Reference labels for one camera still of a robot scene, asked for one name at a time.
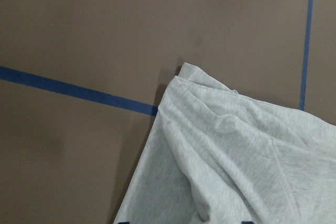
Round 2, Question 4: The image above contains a grey cartoon print t-shirt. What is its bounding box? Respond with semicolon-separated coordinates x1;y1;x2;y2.
114;63;335;223

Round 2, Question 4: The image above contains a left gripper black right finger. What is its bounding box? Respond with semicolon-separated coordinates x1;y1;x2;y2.
241;221;254;224

